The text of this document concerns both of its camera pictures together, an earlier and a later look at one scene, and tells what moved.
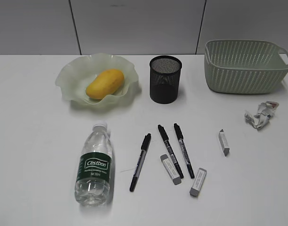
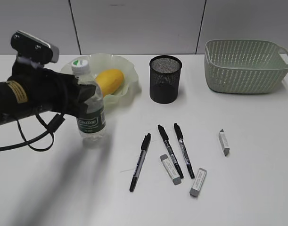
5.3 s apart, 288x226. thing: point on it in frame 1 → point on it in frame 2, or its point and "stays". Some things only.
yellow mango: (107, 83) stays
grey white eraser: (224, 142) stays
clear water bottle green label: (92, 185) → (92, 127)
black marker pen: (145, 146) stays
